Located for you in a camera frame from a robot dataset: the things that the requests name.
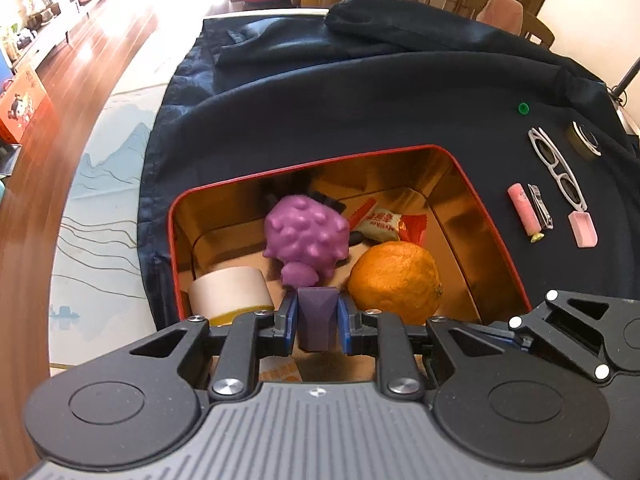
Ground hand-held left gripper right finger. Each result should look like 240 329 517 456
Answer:
336 292 522 403

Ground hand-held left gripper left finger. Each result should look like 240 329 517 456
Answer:
115 292 301 403

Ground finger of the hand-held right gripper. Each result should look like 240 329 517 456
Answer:
509 289 640 382

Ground small purple block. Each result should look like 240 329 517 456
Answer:
297 287 341 352

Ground orange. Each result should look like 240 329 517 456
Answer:
347 241 444 326

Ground white yellow-label pill bottle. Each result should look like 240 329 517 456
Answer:
188 267 275 326

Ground purple spiky toy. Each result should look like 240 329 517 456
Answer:
263 194 351 289

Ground red white candy packet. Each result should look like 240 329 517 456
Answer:
346 198 430 247

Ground small pink box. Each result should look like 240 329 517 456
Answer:
568 211 599 249

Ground silver nail clipper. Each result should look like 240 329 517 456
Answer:
527 184 556 231

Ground pink lip balm tube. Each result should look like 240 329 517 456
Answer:
507 183 545 244

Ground red tin box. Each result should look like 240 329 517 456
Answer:
167 144 535 328

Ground white-framed glasses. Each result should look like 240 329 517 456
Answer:
528 127 589 211

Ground landscape print table cover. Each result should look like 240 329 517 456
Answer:
49 85 202 367

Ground dark blue cloth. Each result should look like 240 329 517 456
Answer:
137 0 640 327

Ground wooden chair with towel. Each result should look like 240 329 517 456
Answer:
457 0 556 49

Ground red gift box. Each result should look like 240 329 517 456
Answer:
0 63 54 144

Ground pink towel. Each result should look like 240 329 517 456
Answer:
482 0 524 36

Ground wooden television cabinet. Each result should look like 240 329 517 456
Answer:
0 0 131 71

